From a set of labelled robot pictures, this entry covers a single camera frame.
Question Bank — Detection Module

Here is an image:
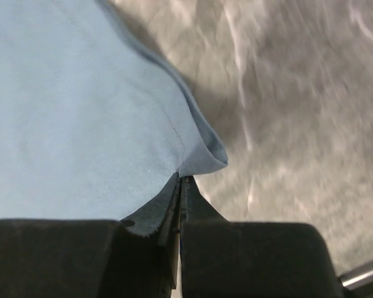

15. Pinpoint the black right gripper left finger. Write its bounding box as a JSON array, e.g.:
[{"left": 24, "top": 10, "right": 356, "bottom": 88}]
[{"left": 0, "top": 174, "right": 181, "bottom": 297}]

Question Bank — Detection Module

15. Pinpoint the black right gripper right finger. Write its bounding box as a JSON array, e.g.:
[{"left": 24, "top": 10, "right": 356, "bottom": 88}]
[{"left": 180, "top": 177, "right": 344, "bottom": 297}]

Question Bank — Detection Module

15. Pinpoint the grey-blue polo shirt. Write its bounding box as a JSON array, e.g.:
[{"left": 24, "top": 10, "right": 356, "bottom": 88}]
[{"left": 0, "top": 1, "right": 228, "bottom": 220}]

